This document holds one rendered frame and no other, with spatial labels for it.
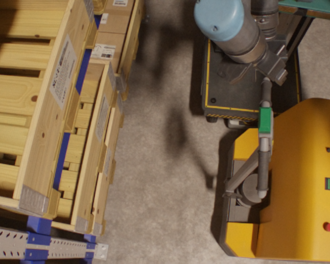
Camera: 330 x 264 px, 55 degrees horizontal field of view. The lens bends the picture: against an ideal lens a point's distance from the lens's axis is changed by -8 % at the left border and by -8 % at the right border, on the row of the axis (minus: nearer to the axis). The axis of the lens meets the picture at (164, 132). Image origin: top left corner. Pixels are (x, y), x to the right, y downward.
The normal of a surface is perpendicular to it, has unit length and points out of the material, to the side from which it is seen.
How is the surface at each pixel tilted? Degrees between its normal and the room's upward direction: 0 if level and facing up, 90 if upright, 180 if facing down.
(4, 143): 0
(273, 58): 33
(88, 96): 0
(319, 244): 14
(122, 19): 0
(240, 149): 22
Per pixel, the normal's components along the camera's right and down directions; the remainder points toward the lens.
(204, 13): -0.54, -0.08
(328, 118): 0.00, -0.34
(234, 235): -0.37, -0.37
